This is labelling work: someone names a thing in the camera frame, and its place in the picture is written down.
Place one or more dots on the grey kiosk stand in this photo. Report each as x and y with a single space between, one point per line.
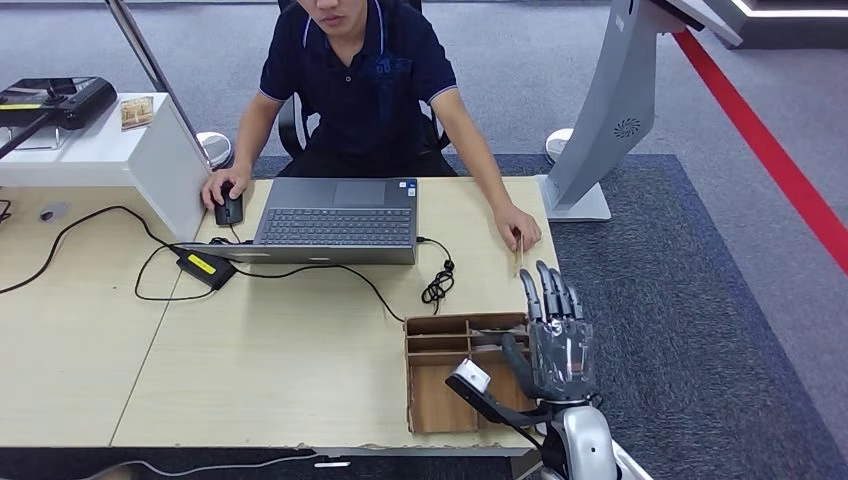
616 99

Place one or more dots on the round silver base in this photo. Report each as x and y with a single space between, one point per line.
556 142

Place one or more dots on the metal pole with round base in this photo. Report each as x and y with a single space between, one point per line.
149 56

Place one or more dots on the person's left hand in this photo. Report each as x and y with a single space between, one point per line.
520 225

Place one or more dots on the wooden compartment tray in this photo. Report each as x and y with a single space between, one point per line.
440 397

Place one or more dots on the dark grey rug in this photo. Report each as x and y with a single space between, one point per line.
662 298

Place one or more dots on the brown patterned ID card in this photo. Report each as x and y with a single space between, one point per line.
519 258

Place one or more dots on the black computer mouse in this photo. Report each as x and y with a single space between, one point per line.
229 210

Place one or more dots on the person's left forearm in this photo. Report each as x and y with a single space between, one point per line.
487 172

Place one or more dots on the black card reader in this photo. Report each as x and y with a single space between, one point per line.
73 99

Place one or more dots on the dark platform with light strip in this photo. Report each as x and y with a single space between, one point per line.
795 30

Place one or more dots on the person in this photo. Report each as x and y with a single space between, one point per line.
358 99

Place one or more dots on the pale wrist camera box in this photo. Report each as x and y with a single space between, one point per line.
473 374

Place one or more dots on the black power adapter yellow label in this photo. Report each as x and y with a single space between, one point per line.
205 267

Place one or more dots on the white riser stand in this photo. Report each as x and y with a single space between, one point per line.
99 156

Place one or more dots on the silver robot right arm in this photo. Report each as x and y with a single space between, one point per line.
590 440

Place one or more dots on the grey desk grommet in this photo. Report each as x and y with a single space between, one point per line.
53 212

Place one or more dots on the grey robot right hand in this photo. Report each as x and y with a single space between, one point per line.
563 361

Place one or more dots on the grey laptop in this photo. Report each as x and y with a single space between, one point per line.
338 225

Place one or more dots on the person's right hand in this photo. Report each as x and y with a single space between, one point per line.
230 175

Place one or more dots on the white sticker strip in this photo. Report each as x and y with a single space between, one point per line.
331 464

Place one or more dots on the person's right forearm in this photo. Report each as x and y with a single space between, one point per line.
244 146

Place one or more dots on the room key card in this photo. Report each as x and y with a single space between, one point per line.
497 332

